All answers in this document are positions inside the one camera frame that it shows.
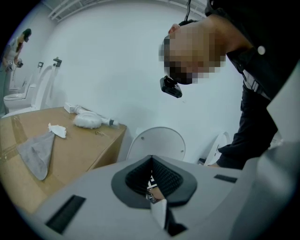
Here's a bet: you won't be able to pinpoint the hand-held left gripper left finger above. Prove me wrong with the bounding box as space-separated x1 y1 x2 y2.
35 154 169 240

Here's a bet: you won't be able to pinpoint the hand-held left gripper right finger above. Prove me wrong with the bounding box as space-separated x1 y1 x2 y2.
152 154 243 240

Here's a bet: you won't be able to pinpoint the white smart toilet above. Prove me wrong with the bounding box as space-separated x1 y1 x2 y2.
198 131 233 167

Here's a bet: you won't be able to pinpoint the white toilet lid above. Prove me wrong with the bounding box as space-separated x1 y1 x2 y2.
126 126 187 163

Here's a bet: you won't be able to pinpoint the white ceramic toilet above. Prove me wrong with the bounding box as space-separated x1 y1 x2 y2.
3 75 37 113
32 64 56 111

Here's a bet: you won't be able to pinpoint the large brown cardboard box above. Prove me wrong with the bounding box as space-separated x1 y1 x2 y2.
0 106 127 215

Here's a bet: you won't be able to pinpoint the grey cloth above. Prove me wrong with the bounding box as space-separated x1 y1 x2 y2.
16 132 56 181

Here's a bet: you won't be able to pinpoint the crumpled white paper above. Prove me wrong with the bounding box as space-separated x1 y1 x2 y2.
48 122 68 140

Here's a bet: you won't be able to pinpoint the white fluffy bundle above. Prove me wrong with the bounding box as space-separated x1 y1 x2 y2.
72 111 103 129

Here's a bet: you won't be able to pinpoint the person in black clothes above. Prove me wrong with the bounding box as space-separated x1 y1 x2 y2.
205 0 300 170

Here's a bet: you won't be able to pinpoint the white long wrapped pipe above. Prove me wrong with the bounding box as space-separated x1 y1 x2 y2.
64 102 120 128

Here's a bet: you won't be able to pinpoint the person's head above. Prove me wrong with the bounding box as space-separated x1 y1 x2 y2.
159 16 255 85

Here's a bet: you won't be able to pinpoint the white ceiling pipes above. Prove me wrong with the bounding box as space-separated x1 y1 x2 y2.
48 0 208 23

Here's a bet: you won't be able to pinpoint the black head-worn camera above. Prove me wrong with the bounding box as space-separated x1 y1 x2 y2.
160 75 183 99

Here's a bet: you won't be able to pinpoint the grey shoulder strap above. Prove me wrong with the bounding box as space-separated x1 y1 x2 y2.
242 70 271 100

